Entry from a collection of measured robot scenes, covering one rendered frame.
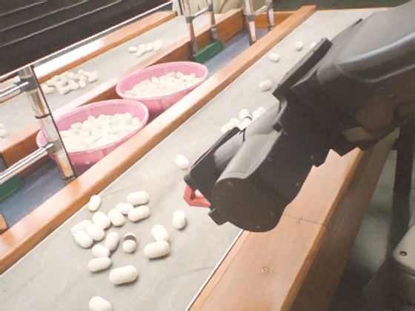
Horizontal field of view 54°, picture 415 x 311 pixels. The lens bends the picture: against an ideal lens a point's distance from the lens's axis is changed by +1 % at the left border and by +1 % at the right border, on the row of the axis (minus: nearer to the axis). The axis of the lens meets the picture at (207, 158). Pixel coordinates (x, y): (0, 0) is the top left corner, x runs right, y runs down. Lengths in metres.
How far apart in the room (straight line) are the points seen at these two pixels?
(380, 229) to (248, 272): 1.24
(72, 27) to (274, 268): 0.39
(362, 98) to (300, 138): 0.07
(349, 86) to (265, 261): 0.32
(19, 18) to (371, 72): 0.40
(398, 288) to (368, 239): 0.69
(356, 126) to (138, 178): 0.55
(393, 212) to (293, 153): 1.53
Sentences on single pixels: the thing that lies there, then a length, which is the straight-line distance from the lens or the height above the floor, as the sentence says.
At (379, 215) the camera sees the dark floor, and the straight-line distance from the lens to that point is 1.81.
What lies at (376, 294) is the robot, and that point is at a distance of 1.07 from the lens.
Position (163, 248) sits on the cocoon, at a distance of 0.60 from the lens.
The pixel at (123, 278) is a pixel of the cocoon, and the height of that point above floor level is 0.76.
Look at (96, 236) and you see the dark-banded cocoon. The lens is 0.67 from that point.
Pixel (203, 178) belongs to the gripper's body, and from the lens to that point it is 0.41.
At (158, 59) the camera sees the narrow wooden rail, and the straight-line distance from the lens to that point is 1.40.
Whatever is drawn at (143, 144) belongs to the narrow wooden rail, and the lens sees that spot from 0.86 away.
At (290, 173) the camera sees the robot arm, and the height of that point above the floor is 0.99.
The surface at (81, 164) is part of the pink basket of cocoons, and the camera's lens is 0.94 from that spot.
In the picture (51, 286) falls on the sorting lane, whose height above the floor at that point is 0.74.
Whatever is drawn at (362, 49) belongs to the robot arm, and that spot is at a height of 1.08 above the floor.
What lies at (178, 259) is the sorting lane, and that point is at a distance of 0.61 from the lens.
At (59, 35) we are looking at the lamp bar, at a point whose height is 1.06.
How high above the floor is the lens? 1.16
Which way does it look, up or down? 31 degrees down
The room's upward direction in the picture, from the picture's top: 11 degrees counter-clockwise
